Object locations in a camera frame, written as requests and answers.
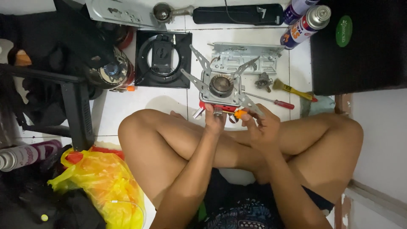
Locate red handled screwdriver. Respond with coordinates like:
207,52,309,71
244,92,295,110

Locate round chrome gas burner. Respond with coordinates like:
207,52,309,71
84,48,136,93

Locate small metal gas valve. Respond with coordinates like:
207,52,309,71
254,72,273,93

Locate person's left hand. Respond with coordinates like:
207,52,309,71
203,103,228,137

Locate black case with green sticker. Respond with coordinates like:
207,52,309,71
310,0,407,96

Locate black metal frame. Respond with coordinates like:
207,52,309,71
0,64,95,151

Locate teal cloth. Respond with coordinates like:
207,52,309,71
300,94,336,118

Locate silver sheet metal panel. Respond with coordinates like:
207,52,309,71
85,0,167,31

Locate person's left leg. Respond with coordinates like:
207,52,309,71
118,109,264,210

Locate person's leg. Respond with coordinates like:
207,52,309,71
118,109,264,210
223,113,364,204

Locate silver metal bracket plate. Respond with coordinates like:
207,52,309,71
207,42,285,75

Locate person's right hand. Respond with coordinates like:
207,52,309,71
241,103,282,155

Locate black square stove top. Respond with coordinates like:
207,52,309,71
134,30,193,89

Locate purple white spray can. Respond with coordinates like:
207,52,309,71
0,139,63,172

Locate yellow handled brush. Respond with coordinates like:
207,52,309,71
272,78,318,102

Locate black fabric pouch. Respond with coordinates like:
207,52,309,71
193,4,284,26

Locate thin black cable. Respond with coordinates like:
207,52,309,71
224,0,264,25

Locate blue white gas canister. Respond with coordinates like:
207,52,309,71
283,0,320,25

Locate person's right leg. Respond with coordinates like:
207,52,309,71
223,113,364,204

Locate gas canister with silver cap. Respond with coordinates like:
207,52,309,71
280,5,332,50

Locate silver camping stove red base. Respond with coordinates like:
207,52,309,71
180,44,264,124

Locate orange handled screwdriver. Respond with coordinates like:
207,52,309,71
222,109,248,120

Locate person's dark patterned shorts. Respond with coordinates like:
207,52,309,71
188,169,335,229

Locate heap of black bags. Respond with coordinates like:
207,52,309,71
0,146,107,229

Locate yellow plastic bag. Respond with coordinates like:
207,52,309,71
48,146,147,229

